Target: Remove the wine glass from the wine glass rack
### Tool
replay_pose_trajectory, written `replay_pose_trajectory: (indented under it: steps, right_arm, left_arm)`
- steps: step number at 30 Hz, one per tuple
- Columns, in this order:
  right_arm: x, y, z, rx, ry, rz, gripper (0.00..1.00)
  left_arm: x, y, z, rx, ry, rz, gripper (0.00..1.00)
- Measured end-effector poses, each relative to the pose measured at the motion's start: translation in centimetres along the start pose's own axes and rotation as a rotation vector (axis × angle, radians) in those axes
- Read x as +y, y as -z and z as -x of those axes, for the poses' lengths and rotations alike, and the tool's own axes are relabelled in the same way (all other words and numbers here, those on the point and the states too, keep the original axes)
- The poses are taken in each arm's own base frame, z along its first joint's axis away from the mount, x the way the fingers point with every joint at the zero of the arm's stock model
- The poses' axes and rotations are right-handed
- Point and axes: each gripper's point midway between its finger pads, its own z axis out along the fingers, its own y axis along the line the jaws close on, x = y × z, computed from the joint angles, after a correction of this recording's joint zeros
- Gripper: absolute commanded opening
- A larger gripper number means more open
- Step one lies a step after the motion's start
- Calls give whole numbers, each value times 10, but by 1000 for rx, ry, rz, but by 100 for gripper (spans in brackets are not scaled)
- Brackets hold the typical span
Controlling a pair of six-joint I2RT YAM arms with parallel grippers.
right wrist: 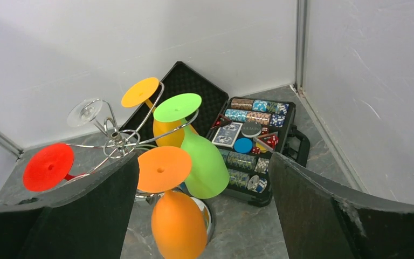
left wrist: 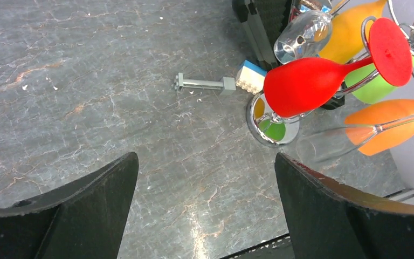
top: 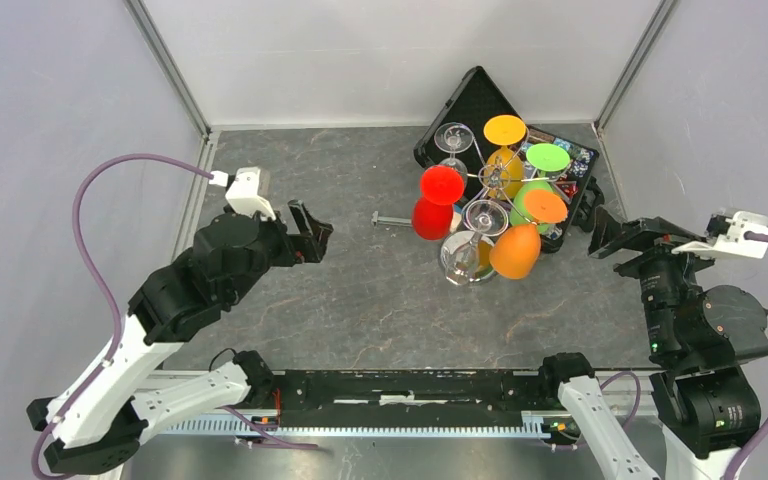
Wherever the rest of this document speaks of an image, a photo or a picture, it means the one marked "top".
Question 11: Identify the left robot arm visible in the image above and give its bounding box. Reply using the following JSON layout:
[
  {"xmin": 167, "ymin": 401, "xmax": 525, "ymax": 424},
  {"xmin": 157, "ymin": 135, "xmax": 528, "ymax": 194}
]
[{"xmin": 27, "ymin": 200, "xmax": 334, "ymax": 479}]

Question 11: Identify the yellow wine glass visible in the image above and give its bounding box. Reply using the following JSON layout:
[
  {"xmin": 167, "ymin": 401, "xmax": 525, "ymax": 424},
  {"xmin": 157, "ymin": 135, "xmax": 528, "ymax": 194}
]
[{"xmin": 483, "ymin": 114, "xmax": 528, "ymax": 199}]

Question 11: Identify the grey metal tool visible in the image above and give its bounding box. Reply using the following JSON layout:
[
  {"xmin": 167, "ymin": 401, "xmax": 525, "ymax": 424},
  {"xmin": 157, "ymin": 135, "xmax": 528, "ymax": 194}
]
[{"xmin": 371, "ymin": 211, "xmax": 412, "ymax": 228}]

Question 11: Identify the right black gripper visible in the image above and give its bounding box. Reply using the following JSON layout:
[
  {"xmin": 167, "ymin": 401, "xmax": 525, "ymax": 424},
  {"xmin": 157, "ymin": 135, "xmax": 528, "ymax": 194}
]
[{"xmin": 589, "ymin": 201, "xmax": 735, "ymax": 356}]

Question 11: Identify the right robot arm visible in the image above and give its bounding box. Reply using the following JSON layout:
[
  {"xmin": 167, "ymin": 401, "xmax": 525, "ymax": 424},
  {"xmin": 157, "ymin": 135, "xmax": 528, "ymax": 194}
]
[{"xmin": 588, "ymin": 205, "xmax": 768, "ymax": 479}]

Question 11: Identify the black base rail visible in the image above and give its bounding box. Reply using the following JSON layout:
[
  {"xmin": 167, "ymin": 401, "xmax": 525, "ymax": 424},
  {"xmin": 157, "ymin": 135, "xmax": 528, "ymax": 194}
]
[{"xmin": 166, "ymin": 369, "xmax": 574, "ymax": 440}]

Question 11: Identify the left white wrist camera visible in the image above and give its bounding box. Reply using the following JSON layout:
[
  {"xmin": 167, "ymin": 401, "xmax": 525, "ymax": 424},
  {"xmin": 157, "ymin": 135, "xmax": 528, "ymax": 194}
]
[{"xmin": 209, "ymin": 167, "xmax": 277, "ymax": 221}]

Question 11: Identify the white blue block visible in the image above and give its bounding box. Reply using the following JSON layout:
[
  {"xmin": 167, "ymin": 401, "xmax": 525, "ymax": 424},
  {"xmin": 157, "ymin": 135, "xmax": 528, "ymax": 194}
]
[{"xmin": 449, "ymin": 205, "xmax": 462, "ymax": 233}]

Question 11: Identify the red wine glass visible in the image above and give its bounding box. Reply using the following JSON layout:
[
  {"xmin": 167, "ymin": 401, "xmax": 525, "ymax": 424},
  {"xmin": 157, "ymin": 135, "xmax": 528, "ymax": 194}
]
[{"xmin": 411, "ymin": 165, "xmax": 465, "ymax": 240}]

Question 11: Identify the clear wine glass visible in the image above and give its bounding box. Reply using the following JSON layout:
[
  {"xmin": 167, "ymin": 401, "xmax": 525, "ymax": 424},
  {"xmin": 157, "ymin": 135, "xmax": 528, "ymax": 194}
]
[
  {"xmin": 434, "ymin": 122, "xmax": 474, "ymax": 186},
  {"xmin": 439, "ymin": 199, "xmax": 509, "ymax": 286}
]

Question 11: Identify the chrome wine glass rack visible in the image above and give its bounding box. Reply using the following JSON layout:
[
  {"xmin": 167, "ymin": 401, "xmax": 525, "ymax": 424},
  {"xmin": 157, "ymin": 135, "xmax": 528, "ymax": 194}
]
[{"xmin": 462, "ymin": 132, "xmax": 528, "ymax": 219}]

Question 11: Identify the black open case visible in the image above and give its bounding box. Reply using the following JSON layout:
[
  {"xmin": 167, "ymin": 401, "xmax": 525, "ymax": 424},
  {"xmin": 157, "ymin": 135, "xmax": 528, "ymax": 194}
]
[{"xmin": 413, "ymin": 66, "xmax": 600, "ymax": 253}]

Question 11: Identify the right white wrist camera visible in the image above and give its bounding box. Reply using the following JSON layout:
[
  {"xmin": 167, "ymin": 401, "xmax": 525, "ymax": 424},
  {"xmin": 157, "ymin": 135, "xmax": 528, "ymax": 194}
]
[{"xmin": 671, "ymin": 210, "xmax": 768, "ymax": 260}]

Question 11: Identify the green wine glass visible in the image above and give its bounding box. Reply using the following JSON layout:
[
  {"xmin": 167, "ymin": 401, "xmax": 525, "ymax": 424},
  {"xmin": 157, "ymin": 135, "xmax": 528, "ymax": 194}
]
[{"xmin": 509, "ymin": 143, "xmax": 571, "ymax": 236}]

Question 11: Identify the clear wine glass front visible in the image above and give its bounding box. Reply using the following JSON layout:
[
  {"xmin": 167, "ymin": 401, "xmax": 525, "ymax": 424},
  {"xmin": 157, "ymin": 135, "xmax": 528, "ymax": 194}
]
[{"xmin": 439, "ymin": 199, "xmax": 509, "ymax": 286}]

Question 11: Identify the clear wine glass back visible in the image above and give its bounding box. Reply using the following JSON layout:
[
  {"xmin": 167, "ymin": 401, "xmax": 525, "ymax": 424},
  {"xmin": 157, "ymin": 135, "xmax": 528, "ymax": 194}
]
[{"xmin": 434, "ymin": 122, "xmax": 474, "ymax": 186}]

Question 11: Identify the orange wine glass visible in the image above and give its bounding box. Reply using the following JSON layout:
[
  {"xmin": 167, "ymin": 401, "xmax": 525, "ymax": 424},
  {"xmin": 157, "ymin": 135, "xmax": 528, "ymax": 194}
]
[{"xmin": 489, "ymin": 189, "xmax": 568, "ymax": 280}]

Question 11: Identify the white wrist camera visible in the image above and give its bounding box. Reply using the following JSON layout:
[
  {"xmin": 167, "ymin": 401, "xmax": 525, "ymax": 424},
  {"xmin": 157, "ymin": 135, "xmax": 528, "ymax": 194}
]
[
  {"xmin": 671, "ymin": 210, "xmax": 768, "ymax": 260},
  {"xmin": 209, "ymin": 167, "xmax": 277, "ymax": 221}
]

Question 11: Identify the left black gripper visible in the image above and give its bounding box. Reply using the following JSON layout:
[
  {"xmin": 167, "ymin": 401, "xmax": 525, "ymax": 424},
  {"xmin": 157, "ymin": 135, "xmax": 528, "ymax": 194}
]
[{"xmin": 225, "ymin": 199, "xmax": 333, "ymax": 307}]

